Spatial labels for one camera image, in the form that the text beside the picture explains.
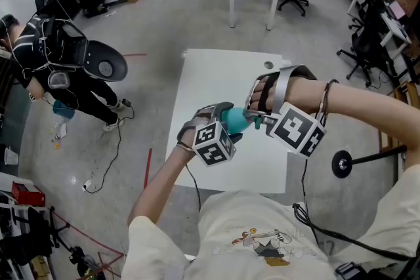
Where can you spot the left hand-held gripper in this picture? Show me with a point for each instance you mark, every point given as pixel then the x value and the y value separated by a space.
pixel 211 144

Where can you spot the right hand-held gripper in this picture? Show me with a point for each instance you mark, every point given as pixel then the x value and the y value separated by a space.
pixel 295 128

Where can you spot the teal spray bottle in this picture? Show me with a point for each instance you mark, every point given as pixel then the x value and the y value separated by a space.
pixel 236 119

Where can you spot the person's right forearm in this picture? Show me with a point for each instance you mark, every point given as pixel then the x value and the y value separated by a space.
pixel 361 105

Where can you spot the person's left forearm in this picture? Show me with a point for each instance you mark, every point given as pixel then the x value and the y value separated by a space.
pixel 157 183

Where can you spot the person's right hand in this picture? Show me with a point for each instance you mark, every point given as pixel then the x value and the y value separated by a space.
pixel 259 88

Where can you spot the person's left hand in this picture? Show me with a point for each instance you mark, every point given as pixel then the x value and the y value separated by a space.
pixel 193 126

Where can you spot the cream printed t-shirt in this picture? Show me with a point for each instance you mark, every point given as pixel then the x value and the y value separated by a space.
pixel 246 216

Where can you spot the black stanchion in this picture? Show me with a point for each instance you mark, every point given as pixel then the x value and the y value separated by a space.
pixel 341 164

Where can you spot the wooden shelf unit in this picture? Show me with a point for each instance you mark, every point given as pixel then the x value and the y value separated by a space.
pixel 408 92

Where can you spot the white power strip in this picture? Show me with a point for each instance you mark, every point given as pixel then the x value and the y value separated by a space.
pixel 86 186

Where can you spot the teal bucket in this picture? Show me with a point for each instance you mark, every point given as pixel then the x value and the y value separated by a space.
pixel 64 111

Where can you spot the black waist bag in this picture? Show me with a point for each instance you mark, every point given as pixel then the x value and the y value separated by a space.
pixel 361 272

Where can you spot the red box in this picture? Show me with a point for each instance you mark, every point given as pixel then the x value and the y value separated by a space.
pixel 28 194

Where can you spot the clear plastic cup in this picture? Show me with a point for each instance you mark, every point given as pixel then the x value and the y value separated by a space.
pixel 10 156

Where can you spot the white shelving rack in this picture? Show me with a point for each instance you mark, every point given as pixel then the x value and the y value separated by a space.
pixel 13 178

